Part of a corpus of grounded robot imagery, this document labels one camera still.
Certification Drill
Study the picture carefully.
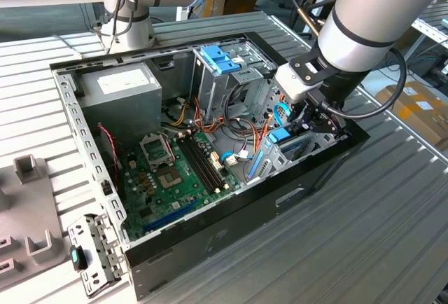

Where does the orange yellow wire bundle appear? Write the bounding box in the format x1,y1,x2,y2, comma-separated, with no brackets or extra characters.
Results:
171,97,227,139

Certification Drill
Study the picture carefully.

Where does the empty blue drive carrier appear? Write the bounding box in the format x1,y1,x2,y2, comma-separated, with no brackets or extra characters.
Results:
201,45,242,76

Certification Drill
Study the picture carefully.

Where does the blue expansion slot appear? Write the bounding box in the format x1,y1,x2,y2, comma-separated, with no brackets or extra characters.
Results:
143,198,200,234

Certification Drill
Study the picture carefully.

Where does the dark arm cable bundle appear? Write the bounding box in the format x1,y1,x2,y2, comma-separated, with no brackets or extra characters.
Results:
92,0,139,55

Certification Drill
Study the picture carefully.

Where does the blue data wire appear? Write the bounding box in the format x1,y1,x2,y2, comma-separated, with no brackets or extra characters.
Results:
272,102,292,129

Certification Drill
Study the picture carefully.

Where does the black camera bracket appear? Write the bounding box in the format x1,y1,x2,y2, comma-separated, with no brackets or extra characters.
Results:
286,53,337,85

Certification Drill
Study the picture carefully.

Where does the orange red wire bundle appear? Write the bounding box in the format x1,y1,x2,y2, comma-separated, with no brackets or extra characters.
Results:
250,113,277,160

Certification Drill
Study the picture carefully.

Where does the grey metal drive cage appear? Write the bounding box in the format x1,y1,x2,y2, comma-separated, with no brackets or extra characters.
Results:
190,40,276,126

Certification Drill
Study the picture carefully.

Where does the CPU socket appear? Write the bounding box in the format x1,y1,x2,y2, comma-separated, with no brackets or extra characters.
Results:
156,165,183,190

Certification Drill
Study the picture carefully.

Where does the red black twisted wire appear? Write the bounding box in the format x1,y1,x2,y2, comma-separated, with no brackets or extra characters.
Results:
97,124,122,182

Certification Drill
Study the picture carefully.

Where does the grey metal slot bracket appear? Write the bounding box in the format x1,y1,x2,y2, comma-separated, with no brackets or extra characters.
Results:
66,212,126,300

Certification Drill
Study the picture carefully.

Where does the grey metal shelf frame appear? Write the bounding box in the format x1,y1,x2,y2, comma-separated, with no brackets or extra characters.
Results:
398,0,448,69

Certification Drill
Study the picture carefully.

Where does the grey power supply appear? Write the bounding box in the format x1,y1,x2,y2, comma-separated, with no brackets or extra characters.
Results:
75,61,164,144

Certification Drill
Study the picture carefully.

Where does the metal socket cover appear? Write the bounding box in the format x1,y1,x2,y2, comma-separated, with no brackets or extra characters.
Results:
139,132,175,169

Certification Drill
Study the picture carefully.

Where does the cardboard box with white labels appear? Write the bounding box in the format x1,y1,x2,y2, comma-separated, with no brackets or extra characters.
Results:
376,79,448,151

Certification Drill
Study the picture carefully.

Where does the grey metal disk bay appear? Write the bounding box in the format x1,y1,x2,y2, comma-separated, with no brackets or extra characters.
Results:
244,114,349,186

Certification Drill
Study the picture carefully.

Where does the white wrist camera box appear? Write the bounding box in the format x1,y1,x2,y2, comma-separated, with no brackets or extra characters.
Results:
274,61,316,104

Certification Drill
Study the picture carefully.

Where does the black camera cable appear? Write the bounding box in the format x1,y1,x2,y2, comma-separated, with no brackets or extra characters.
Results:
307,47,407,120

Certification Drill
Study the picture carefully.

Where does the green motherboard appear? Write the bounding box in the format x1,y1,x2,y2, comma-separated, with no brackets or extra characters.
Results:
118,129,243,242

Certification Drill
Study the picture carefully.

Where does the black latch with teal tab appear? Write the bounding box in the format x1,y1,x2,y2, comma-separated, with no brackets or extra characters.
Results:
69,244,89,272

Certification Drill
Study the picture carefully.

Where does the thin locking lever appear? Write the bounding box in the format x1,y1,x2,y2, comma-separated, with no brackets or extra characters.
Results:
163,132,176,165

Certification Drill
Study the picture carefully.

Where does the hard disk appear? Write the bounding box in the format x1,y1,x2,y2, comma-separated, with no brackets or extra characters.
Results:
246,127,316,181

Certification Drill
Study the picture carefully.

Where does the white plug with blue wire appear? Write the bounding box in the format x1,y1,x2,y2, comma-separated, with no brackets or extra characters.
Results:
220,150,248,169

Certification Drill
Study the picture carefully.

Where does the black open PC case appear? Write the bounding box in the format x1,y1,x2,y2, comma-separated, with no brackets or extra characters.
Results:
48,32,371,301

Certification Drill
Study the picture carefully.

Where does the black RAM slot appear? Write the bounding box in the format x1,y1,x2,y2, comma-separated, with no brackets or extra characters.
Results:
177,138,215,195
187,135,224,191
182,137,220,193
192,134,229,188

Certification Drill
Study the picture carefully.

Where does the grey parts rack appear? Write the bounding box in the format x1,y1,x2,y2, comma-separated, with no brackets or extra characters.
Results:
0,154,68,293

